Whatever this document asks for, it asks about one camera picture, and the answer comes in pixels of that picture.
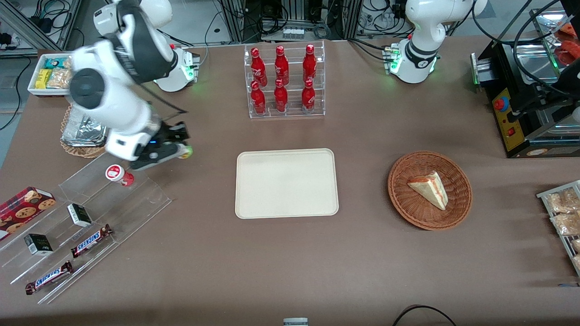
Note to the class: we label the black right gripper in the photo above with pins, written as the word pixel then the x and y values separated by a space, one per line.
pixel 168 134

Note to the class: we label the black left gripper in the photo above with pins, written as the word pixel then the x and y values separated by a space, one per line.
pixel 556 98

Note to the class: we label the green gum bottle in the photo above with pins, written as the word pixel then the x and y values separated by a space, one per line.
pixel 186 152

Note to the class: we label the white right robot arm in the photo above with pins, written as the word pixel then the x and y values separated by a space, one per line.
pixel 113 106

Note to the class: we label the red gum bottle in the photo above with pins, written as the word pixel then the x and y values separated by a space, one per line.
pixel 116 173

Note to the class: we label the beige serving tray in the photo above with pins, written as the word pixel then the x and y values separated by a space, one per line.
pixel 286 183

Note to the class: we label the red emergency stop button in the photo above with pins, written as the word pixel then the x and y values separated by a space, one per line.
pixel 501 104

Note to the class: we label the black sealing machine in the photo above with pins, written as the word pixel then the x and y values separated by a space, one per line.
pixel 521 145

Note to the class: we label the clear acrylic stepped stand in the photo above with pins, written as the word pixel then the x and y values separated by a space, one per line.
pixel 136 199

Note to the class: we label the red snack packet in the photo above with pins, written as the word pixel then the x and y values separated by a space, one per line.
pixel 570 52

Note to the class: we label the red cola bottle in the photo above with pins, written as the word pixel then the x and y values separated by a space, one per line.
pixel 281 65
pixel 308 97
pixel 309 63
pixel 258 100
pixel 258 68
pixel 280 98

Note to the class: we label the clear snack bag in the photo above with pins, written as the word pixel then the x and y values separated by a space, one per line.
pixel 564 201
pixel 566 224

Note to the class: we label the stack of foil trays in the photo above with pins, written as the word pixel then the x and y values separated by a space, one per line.
pixel 84 133

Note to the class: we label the wicker basket with foil trays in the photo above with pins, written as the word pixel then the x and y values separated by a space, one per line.
pixel 81 151

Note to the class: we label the clear acrylic bottle rack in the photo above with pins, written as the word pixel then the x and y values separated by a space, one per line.
pixel 292 113

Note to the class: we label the wrapped triangle sandwich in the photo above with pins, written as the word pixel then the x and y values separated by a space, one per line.
pixel 430 189

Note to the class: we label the small black box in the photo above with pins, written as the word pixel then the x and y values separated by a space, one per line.
pixel 38 244
pixel 79 215

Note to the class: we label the clear rice cracker bag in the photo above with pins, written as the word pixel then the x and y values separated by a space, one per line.
pixel 59 79

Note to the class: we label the Snickers bar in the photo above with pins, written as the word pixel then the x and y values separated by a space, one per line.
pixel 49 278
pixel 90 241

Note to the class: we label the teal snack pack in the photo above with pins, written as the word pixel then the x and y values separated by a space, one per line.
pixel 53 63

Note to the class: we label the round wicker basket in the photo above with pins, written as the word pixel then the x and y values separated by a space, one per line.
pixel 403 203

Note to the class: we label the yellow snack pack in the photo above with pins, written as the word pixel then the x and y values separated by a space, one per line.
pixel 43 79

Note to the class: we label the white power strip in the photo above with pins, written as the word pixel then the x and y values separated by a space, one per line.
pixel 293 33

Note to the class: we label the white snack bin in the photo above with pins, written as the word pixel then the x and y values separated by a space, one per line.
pixel 32 90

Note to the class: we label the red plaid cookie box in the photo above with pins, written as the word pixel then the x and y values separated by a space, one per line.
pixel 25 209

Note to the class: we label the small grey device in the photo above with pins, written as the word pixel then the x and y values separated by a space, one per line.
pixel 295 322

